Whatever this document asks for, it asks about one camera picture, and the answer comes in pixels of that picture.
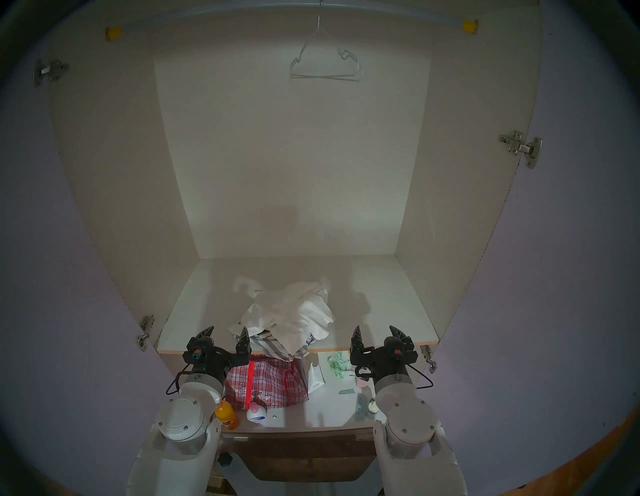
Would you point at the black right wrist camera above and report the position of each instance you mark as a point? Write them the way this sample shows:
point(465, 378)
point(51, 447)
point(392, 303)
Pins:
point(400, 350)

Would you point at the white pink lotion bottle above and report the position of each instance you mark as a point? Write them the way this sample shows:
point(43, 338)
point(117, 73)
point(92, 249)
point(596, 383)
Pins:
point(256, 414)

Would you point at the yellow rod bracket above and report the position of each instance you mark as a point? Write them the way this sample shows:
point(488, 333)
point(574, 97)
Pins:
point(470, 26)
point(113, 33)

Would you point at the black base knob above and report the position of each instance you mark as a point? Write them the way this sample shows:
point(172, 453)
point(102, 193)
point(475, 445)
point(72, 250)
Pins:
point(226, 460)

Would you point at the grey white striped top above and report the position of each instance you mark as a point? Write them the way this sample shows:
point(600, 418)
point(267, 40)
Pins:
point(270, 346)

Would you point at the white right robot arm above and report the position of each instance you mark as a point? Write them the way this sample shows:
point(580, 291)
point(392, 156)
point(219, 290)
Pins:
point(415, 425)

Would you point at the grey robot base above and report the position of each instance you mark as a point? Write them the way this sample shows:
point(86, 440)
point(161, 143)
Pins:
point(300, 487)

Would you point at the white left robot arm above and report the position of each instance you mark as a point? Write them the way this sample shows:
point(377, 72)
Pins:
point(180, 425)

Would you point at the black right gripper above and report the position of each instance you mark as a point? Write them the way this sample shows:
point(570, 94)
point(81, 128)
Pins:
point(380, 362)

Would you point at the metal door hinge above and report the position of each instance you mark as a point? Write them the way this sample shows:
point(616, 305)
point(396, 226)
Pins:
point(522, 146)
point(50, 71)
point(144, 332)
point(429, 359)

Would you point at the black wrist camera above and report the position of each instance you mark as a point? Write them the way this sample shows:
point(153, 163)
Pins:
point(192, 356)
point(400, 350)

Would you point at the white carton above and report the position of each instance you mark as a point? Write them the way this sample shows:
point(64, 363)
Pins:
point(315, 377)

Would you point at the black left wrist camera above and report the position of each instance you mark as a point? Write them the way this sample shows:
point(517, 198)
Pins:
point(192, 356)

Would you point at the pink cup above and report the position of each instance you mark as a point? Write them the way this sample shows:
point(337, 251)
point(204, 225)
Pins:
point(361, 383)

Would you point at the red plaid woven bag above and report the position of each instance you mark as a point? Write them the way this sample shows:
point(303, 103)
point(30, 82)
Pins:
point(270, 382)

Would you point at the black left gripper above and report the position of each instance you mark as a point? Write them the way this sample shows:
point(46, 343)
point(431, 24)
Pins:
point(220, 357)

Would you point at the green white crumpled wrapper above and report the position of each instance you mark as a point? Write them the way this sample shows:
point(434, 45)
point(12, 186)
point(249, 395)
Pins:
point(339, 362)

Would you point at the metal closet rod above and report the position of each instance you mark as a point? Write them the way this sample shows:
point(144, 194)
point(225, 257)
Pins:
point(280, 12)

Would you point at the lavender wardrobe door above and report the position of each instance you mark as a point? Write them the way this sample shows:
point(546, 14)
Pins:
point(575, 275)
point(75, 260)

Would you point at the grey blue packet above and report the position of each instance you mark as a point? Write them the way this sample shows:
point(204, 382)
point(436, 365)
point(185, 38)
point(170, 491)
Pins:
point(361, 405)

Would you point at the brown wooden drawer front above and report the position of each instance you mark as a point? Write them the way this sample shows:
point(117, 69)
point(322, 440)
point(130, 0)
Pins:
point(300, 455)

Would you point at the orange bottle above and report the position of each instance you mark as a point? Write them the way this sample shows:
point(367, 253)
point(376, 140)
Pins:
point(226, 415)

